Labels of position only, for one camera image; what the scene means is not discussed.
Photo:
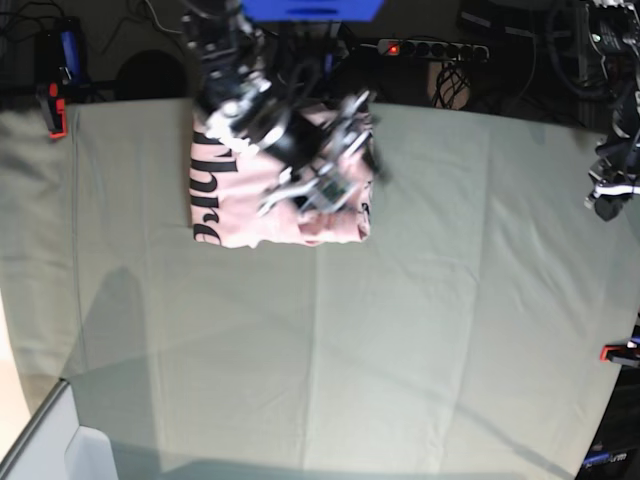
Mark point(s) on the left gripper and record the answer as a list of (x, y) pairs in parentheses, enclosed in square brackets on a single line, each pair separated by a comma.
[(614, 176)]

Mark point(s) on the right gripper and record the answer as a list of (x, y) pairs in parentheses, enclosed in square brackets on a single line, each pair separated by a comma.
[(310, 153)]

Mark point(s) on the pink t-shirt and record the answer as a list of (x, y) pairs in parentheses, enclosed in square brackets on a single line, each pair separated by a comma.
[(226, 188)]

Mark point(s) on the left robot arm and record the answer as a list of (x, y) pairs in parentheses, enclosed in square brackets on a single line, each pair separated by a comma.
[(612, 33)]

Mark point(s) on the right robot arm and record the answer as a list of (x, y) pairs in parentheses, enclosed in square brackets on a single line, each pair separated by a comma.
[(253, 93)]

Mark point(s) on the red black clamp centre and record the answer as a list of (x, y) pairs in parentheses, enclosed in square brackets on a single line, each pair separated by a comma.
[(328, 64)]

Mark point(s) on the red black clamp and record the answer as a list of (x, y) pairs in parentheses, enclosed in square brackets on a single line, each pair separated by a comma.
[(57, 65), (328, 64), (624, 354)]

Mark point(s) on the red black clamp right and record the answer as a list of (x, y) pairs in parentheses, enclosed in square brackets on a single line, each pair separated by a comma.
[(624, 354)]

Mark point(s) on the black power strip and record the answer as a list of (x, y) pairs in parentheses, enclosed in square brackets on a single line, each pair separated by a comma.
[(434, 50)]

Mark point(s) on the grey-green table cloth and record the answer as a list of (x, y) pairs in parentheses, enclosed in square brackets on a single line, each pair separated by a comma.
[(460, 341)]

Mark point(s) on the red black clamp left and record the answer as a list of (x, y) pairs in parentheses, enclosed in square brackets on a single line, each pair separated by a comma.
[(57, 65)]

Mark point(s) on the white plastic bin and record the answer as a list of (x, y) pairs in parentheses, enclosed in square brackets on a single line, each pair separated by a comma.
[(89, 456)]

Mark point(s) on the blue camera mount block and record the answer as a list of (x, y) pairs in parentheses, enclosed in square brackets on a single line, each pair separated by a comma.
[(311, 10)]

